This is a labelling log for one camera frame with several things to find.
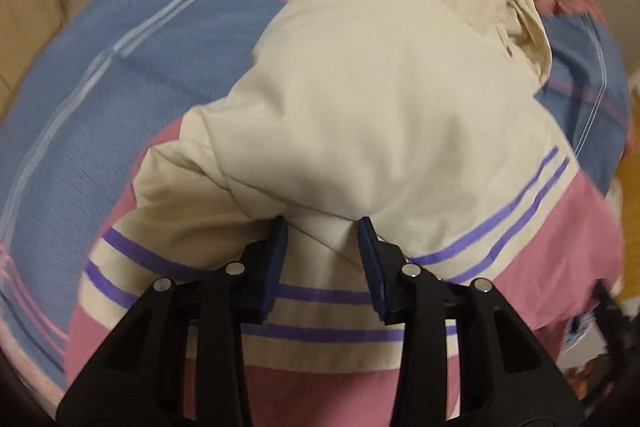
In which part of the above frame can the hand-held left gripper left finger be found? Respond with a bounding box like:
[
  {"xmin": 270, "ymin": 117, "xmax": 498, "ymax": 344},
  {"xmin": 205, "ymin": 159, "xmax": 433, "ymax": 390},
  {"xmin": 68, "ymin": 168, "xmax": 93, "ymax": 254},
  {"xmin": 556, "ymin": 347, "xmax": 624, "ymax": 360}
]
[{"xmin": 56, "ymin": 217, "xmax": 289, "ymax": 427}]

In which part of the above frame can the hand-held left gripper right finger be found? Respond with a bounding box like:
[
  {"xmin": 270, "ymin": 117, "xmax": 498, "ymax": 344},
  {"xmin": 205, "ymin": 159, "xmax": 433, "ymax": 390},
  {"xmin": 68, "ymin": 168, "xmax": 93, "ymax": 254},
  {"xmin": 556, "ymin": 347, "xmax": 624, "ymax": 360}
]
[{"xmin": 357, "ymin": 216, "xmax": 585, "ymax": 427}]

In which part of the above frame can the cream and pink striped jacket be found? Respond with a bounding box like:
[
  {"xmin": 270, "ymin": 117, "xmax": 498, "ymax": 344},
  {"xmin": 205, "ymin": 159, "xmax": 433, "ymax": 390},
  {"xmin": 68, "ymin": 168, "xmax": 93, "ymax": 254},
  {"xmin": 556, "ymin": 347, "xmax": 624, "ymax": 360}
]
[{"xmin": 64, "ymin": 0, "xmax": 626, "ymax": 427}]

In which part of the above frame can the blue plaid bed sheet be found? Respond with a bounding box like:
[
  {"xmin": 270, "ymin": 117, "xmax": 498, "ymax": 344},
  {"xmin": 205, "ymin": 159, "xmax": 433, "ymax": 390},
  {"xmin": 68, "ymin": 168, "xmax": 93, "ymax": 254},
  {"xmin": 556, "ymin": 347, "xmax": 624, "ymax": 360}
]
[{"xmin": 0, "ymin": 0, "xmax": 632, "ymax": 400}]

